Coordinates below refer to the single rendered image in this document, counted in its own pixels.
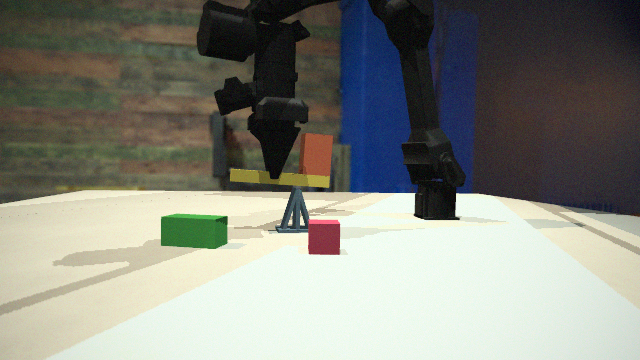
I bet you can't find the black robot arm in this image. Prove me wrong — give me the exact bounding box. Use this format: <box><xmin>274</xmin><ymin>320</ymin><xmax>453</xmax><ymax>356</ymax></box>
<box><xmin>197</xmin><ymin>0</ymin><xmax>466</xmax><ymax>220</ymax></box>

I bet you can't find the green rectangular block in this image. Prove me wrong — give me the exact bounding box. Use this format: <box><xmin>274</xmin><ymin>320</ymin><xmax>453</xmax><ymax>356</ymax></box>
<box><xmin>161</xmin><ymin>214</ymin><xmax>228</xmax><ymax>249</ymax></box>

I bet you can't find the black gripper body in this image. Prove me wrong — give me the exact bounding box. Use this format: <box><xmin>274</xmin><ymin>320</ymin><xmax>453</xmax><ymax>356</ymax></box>
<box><xmin>247</xmin><ymin>62</ymin><xmax>308</xmax><ymax>130</ymax></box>

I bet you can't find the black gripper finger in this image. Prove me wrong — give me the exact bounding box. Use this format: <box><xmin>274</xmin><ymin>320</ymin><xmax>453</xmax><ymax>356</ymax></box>
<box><xmin>254</xmin><ymin>125</ymin><xmax>301</xmax><ymax>179</ymax></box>
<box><xmin>250</xmin><ymin>130</ymin><xmax>269</xmax><ymax>171</ymax></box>

